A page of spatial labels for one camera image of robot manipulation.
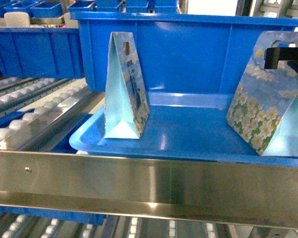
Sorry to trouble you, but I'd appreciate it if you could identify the shallow blue plastic tray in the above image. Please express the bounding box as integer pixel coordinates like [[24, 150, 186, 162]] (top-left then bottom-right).
[[69, 93, 298, 167]]

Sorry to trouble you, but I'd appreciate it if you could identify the white roller track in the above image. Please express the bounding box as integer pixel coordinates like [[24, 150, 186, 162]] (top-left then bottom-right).
[[0, 82, 88, 149]]

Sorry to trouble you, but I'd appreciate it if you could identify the large blue crate behind tray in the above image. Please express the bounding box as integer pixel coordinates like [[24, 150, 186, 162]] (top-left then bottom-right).
[[71, 11, 298, 94]]

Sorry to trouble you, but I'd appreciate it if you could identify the flower gift bag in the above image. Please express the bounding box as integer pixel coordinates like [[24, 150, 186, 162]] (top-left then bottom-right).
[[226, 31, 298, 157], [104, 32, 150, 139]]

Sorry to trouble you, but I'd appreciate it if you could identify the blue crate left lane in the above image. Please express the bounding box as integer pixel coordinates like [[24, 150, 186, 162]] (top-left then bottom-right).
[[0, 27, 84, 79]]

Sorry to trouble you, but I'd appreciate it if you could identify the stainless steel rack front rail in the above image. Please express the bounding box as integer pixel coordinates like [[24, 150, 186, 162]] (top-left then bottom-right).
[[0, 151, 298, 229]]

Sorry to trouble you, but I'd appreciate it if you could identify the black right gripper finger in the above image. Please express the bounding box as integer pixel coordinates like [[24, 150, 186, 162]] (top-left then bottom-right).
[[264, 47, 298, 74]]

